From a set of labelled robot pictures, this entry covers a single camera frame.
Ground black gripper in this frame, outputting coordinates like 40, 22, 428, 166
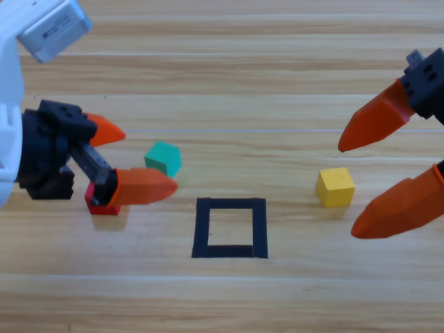
15, 99, 179, 207
337, 48, 444, 153

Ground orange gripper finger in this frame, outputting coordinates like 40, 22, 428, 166
350, 160, 444, 240

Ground green cube block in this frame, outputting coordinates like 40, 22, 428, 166
144, 141, 182, 178

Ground red cube block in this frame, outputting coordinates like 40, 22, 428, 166
84, 182, 122, 216

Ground yellow cube block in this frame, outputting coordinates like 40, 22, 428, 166
315, 166, 356, 208

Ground black tape square outline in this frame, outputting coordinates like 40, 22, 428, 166
191, 197, 269, 259

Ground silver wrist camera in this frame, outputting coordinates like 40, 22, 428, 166
15, 0, 94, 64

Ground white wrist mount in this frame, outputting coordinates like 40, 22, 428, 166
0, 0, 26, 209

